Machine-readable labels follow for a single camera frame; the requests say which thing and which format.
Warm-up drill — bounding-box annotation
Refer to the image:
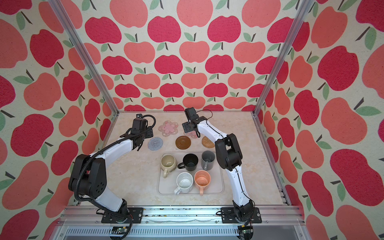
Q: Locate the brown wooden round coaster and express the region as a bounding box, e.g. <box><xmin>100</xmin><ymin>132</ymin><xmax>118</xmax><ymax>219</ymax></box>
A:
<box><xmin>175</xmin><ymin>136</ymin><xmax>192</xmax><ymax>150</ymax></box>

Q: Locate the peach pink mug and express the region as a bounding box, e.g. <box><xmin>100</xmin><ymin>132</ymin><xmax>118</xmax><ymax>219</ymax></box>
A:
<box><xmin>194</xmin><ymin>170</ymin><xmax>211</xmax><ymax>196</ymax></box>

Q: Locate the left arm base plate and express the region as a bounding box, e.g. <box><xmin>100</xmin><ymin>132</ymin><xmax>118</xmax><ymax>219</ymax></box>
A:
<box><xmin>100</xmin><ymin>207</ymin><xmax>144</xmax><ymax>225</ymax></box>

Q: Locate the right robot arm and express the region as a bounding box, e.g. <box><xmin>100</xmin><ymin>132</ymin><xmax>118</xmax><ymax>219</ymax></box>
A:
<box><xmin>183</xmin><ymin>108</ymin><xmax>255</xmax><ymax>224</ymax></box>

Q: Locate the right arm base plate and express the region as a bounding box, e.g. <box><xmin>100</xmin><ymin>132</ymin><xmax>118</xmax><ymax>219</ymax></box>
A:
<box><xmin>217</xmin><ymin>207</ymin><xmax>262</xmax><ymax>224</ymax></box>

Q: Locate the left aluminium corner post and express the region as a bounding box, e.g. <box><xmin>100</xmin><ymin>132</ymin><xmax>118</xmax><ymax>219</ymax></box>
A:
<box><xmin>48</xmin><ymin>0</ymin><xmax>119</xmax><ymax>116</ymax></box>

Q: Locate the right aluminium corner post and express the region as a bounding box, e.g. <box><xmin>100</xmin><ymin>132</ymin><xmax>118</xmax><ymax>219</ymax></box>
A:
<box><xmin>253</xmin><ymin>0</ymin><xmax>315</xmax><ymax>117</ymax></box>

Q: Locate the clear plastic tray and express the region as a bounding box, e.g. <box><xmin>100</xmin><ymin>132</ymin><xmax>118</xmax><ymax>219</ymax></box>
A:
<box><xmin>158</xmin><ymin>152</ymin><xmax>224</xmax><ymax>195</ymax></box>

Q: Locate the pink flower coaster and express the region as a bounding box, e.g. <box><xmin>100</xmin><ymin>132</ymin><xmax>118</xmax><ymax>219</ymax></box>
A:
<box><xmin>188</xmin><ymin>131</ymin><xmax>198</xmax><ymax>139</ymax></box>
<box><xmin>158</xmin><ymin>121</ymin><xmax>179</xmax><ymax>137</ymax></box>

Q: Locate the black mug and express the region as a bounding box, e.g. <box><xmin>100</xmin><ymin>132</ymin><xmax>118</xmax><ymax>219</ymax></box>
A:
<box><xmin>178</xmin><ymin>154</ymin><xmax>199</xmax><ymax>172</ymax></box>

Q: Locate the aluminium front rail frame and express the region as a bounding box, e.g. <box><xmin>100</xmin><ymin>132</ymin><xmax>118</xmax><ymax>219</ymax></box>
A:
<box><xmin>48</xmin><ymin>205</ymin><xmax>311</xmax><ymax>240</ymax></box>

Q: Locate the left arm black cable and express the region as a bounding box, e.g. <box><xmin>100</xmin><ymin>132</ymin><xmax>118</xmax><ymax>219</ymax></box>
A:
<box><xmin>73</xmin><ymin>113</ymin><xmax>157</xmax><ymax>240</ymax></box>

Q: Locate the woven rattan round coaster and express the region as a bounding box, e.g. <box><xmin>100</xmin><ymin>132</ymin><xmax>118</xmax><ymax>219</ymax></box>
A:
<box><xmin>202</xmin><ymin>137</ymin><xmax>215</xmax><ymax>149</ymax></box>

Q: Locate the beige mug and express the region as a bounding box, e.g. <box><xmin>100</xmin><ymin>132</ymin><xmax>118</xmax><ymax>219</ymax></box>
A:
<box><xmin>161</xmin><ymin>155</ymin><xmax>178</xmax><ymax>178</ymax></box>

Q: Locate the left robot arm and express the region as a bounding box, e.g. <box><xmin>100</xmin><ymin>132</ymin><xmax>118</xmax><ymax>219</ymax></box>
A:
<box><xmin>68</xmin><ymin>114</ymin><xmax>156</xmax><ymax>222</ymax></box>

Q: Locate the grey round coaster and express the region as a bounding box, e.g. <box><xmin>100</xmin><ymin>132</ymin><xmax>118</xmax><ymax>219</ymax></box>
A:
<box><xmin>148</xmin><ymin>137</ymin><xmax>164</xmax><ymax>151</ymax></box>

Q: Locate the grey mug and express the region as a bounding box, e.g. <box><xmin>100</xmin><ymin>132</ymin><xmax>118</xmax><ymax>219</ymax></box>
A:
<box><xmin>201</xmin><ymin>151</ymin><xmax>216</xmax><ymax>171</ymax></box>

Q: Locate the white mug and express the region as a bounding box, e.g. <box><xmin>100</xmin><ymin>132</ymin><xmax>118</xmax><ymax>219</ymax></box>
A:
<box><xmin>174</xmin><ymin>172</ymin><xmax>194</xmax><ymax>195</ymax></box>

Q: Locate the aluminium corner post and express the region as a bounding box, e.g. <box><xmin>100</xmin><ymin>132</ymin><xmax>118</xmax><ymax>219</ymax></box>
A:
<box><xmin>48</xmin><ymin>0</ymin><xmax>119</xmax><ymax>116</ymax></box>
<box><xmin>253</xmin><ymin>0</ymin><xmax>315</xmax><ymax>117</ymax></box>

